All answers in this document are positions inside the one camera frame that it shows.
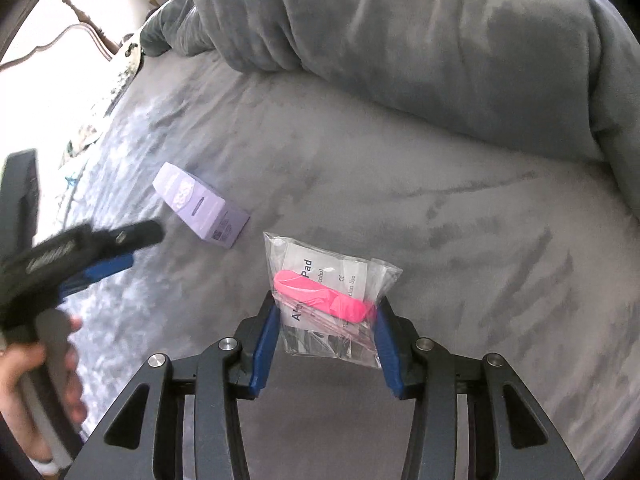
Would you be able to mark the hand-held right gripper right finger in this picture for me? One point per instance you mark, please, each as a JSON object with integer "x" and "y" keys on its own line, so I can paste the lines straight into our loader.
{"x": 387, "y": 355}

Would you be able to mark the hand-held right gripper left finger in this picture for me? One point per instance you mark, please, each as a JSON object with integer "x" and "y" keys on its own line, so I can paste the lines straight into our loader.
{"x": 262, "y": 350}

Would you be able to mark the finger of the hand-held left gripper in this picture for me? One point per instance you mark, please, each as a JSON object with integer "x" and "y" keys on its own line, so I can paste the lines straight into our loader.
{"x": 107, "y": 267}
{"x": 130, "y": 237}

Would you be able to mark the purple cardboard box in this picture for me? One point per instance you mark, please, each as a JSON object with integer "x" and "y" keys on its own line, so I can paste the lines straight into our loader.
{"x": 200, "y": 205}

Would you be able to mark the clear packet with pink item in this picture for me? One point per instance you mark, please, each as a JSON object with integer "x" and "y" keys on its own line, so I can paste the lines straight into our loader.
{"x": 325, "y": 280}

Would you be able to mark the person's left hand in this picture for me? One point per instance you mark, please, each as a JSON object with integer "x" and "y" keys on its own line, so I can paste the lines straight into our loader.
{"x": 17, "y": 390}

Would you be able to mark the floral pillow with teal trim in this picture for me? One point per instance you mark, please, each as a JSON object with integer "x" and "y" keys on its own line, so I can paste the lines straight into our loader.
{"x": 85, "y": 147}

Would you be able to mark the grey duvet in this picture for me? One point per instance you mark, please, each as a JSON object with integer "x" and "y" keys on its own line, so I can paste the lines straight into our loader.
{"x": 400, "y": 35}

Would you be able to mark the cream headboard with wooden frame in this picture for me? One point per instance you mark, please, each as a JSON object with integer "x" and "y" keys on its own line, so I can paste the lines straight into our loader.
{"x": 95, "y": 35}

